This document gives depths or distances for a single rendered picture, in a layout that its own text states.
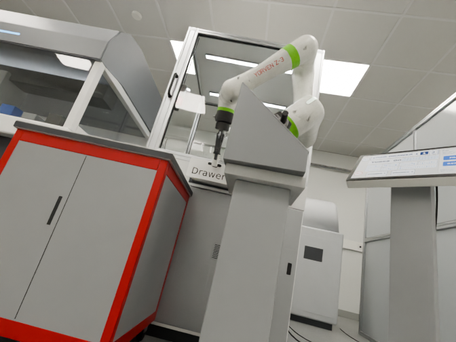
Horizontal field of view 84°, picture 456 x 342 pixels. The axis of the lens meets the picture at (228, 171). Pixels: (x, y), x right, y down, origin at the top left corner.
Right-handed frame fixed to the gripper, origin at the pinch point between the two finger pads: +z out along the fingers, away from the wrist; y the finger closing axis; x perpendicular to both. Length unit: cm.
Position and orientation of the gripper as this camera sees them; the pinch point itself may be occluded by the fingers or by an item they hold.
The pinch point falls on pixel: (215, 159)
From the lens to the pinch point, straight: 137.7
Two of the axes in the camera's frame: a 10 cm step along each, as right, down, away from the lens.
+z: -2.1, 9.8, 0.2
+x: 9.8, 2.1, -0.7
